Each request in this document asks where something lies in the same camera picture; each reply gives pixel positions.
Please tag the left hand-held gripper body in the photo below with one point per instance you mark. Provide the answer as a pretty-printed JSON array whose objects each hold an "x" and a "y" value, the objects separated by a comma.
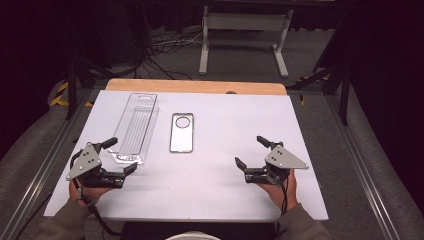
[{"x": 85, "y": 160}]

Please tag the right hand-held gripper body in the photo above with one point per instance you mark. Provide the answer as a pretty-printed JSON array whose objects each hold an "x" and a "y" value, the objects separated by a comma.
[{"x": 283, "y": 160}]

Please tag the person's right hand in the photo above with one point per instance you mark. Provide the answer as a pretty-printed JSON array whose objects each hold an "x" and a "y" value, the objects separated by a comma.
[{"x": 281, "y": 193}]

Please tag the person's left hand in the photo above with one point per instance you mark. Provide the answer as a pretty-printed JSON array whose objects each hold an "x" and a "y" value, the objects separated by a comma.
[{"x": 85, "y": 195}]

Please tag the white table mat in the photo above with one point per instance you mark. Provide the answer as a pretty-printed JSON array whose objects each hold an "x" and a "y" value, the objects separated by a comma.
[{"x": 213, "y": 173}]

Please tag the clear plastic packaging box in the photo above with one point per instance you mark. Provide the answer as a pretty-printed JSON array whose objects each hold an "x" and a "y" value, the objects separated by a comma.
[{"x": 137, "y": 128}]

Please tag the clear phone case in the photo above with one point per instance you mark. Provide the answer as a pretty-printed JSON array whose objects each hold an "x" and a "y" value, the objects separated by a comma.
[{"x": 182, "y": 132}]

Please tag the person's dark clothing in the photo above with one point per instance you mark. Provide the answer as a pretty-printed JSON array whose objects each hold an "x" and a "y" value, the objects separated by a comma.
[{"x": 230, "y": 230}]

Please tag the black metal stand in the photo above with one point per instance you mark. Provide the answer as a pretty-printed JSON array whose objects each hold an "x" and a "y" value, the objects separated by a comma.
[
  {"x": 75, "y": 80},
  {"x": 336, "y": 83}
]

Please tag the white rounded object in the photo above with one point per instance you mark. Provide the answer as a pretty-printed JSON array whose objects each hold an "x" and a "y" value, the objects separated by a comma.
[{"x": 188, "y": 236}]

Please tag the wooden board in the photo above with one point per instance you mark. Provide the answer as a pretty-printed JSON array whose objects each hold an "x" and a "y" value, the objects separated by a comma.
[{"x": 186, "y": 86}]

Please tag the white metal stand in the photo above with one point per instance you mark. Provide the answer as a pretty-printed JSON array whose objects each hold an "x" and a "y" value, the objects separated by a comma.
[{"x": 245, "y": 23}]

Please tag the aluminium rail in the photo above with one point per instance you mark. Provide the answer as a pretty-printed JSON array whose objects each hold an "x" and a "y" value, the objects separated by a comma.
[
  {"x": 36, "y": 173},
  {"x": 363, "y": 173}
]

